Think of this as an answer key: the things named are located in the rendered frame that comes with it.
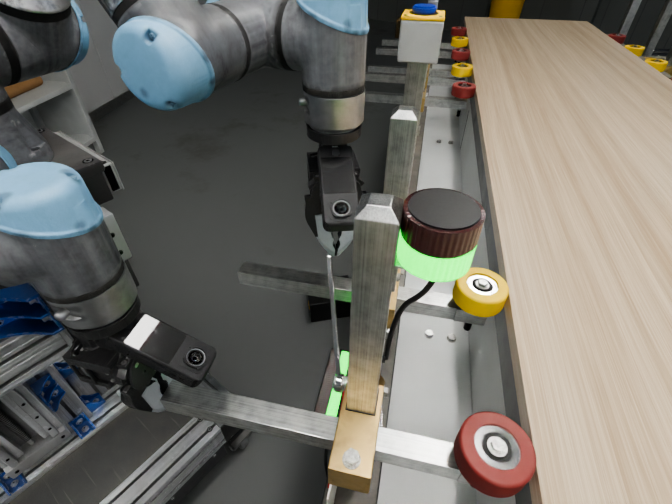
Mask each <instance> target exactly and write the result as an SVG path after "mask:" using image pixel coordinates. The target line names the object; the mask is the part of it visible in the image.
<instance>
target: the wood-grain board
mask: <svg viewBox="0 0 672 504"><path fill-rule="evenodd" d="M464 27H465V28H467V30H466V37H467V38H468V44H467V49H468V50H470V56H469V63H470V65H472V66H473V69H472V74H471V77H472V83H473V84H475V85H476V90H475V94H474V98H475V105H476V112H477V119H478V126H479V133H480V140H481V147H482V154H483V161H484V168H485V176H486V183H487V190H488V197H489V204H490V211H491V218H492V225H493V232H494V239H495V246H496V253H497V260H498V267H499V274H500V276H501V277H502V278H503V279H504V280H505V281H506V283H507V285H508V287H509V295H508V297H507V300H506V302H505V304H504V310H505V317H506V324H507V331H508V338H509V345H510V352H511V359H512V366H513V373H514V380H515V387H516V394H517V401H518V408H519V415H520V422H521V428H522V429H523V430H524V431H525V432H526V434H527V435H528V437H529V438H530V440H531V442H532V444H533V446H534V449H535V453H536V469H535V473H534V475H533V477H532V478H531V480H530V481H529V486H530V493H531V500H532V504H672V80H670V79H669V78H668V77H666V76H665V75H663V74H662V73H660V72H659V71H658V70H656V69H655V68H653V67H652V66H650V65H649V64H648V63H646V62H645V61H643V60H642V59H640V58H639V57H638V56H636V55H635V54H633V53H632V52H631V51H629V50H628V49H626V48H625V47H623V46H622V45H621V44H619V43H618V42H616V41H615V40H613V39H612V38H611V37H609V36H608V35H606V34H605V33H603V32H602V31H601V30H599V29H598V28H596V27H595V26H593V25H592V24H591V23H589V22H588V21H566V20H541V19H516V18H490V17H464Z"/></svg>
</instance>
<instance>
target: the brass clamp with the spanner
mask: <svg viewBox="0 0 672 504"><path fill-rule="evenodd" d="M384 386H385V381H384V379H383V377H382V376H381V375H380V379H379V387H378V393H377V400H376V406H375V413H374V415H373V414H368V413H363V412H359V411H354V410H350V409H347V389H348V380H347V383H346V388H345V392H344V396H343V401H342V405H341V410H340V414H339V419H338V423H337V427H336V432H335V436H334V441H333V445H332V450H331V454H330V458H329V463H328V483H329V484H331V485H335V486H339V487H343V488H347V489H351V490H354V491H358V492H362V493H366V494H368V493H369V489H370V483H371V477H372V470H373V463H374V457H375V450H376V443H377V436H378V429H379V421H380V414H381V407H382V400H383V397H386V398H387V396H388V388H387V387H384ZM350 448H353V449H355V450H357V451H358V453H359V455H360V457H361V462H360V465H359V466H358V468H356V469H354V470H350V469H347V468H346V467H345V466H344V464H343V461H342V457H343V454H344V452H345V451H347V450H348V449H350Z"/></svg>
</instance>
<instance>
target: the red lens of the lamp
mask: <svg viewBox="0 0 672 504"><path fill-rule="evenodd" d="M427 189H445V188H427ZM427 189H422V190H418V191H416V192H414V193H412V194H410V195H409V196H408V197H407V198H406V199H405V201H404V204H403V211H402V219H401V226H400V232H401V235H402V237H403V239H404V240H405V242H406V243H407V244H408V245H410V246H411V247H412V248H414V249H415V250H417V251H419V252H422V253H424V254H427V255H431V256H435V257H443V258H451V257H458V256H462V255H465V254H467V253H469V252H471V251H472V250H473V249H474V248H475V247H476V245H477V243H478V240H479V237H480V234H481V231H482V228H483V224H484V221H485V218H486V213H485V210H484V208H483V207H482V205H481V204H480V203H479V202H478V201H476V200H475V199H474V198H472V197H470V196H469V195H467V194H465V195H466V196H468V197H470V198H471V199H473V200H474V201H475V202H476V203H477V204H478V205H479V207H480V209H481V219H480V221H479V222H478V223H477V224H476V225H475V226H473V227H471V228H469V229H465V230H460V231H444V230H438V229H434V228H431V227H428V226H426V225H423V224H421V223H420V222H418V221H417V220H415V219H414V218H413V217H412V216H411V214H410V213H409V211H408V208H407V205H408V201H409V200H410V198H411V197H412V196H413V195H414V194H416V193H418V192H420V191H423V190H427Z"/></svg>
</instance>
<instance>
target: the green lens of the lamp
mask: <svg viewBox="0 0 672 504"><path fill-rule="evenodd" d="M476 247H477V245H476ZM476 247H475V248H474V249H473V250H472V251H471V252H469V253H467V254H465V255H463V256H461V257H457V258H452V259H440V258H433V257H429V256H426V255H423V254H421V253H419V252H417V251H415V250H414V249H412V248H411V247H410V246H409V245H408V244H407V243H406V242H405V240H404V239H403V237H402V235H401V232H400V233H399V240H398V248H397V258H398V260H399V262H400V264H401V265H402V266H403V268H404V269H406V270H407V271H408V272H409V273H411V274H413V275H414V276H416V277H419V278H421V279H424V280H428V281H434V282H448V281H453V280H456V279H459V278H461V277H462V276H464V275H465V274H466V273H467V272H468V270H469V269H470V266H471V263H472V259H473V256H474V253H475V250H476Z"/></svg>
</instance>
